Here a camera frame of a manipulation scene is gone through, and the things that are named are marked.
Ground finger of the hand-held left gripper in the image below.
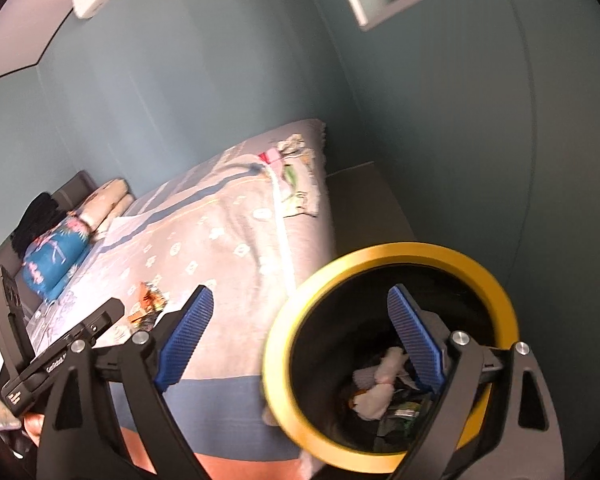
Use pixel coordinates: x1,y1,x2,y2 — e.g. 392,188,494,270
1,299,126,417

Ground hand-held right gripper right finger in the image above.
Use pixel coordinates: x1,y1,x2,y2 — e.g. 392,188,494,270
386,284,566,480

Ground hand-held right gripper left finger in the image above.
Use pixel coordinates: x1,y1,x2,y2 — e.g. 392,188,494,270
37,284,215,480

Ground white cloth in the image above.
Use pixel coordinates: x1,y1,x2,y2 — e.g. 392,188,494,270
375,347,412,383

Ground orange foil snack wrapper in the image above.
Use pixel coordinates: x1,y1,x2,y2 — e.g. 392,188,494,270
130,281,168,322

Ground small grey snack packet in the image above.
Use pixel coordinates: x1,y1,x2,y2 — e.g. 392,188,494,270
387,402,423,423

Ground white paper towel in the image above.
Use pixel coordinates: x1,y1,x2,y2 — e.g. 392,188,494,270
355,390,391,421

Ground black bin with yellow rim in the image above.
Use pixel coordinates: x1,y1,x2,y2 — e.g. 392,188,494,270
261,242,521,473

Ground person's left hand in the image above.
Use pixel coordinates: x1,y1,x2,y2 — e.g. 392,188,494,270
22,411,45,443

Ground blue floral folded quilt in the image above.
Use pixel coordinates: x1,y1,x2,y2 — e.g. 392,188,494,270
22,212,93,301

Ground printed striped blanket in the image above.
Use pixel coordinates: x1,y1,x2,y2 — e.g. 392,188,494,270
27,125,341,480

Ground black folded clothing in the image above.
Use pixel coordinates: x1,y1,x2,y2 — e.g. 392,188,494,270
10,192,58,261

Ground beige pillows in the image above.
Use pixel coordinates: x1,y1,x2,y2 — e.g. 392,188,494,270
80,178,133,241

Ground pale striped bed sheet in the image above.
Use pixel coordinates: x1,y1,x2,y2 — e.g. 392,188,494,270
30,120,326,321

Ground floral cloth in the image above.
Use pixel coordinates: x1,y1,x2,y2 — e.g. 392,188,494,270
257,134,326,218

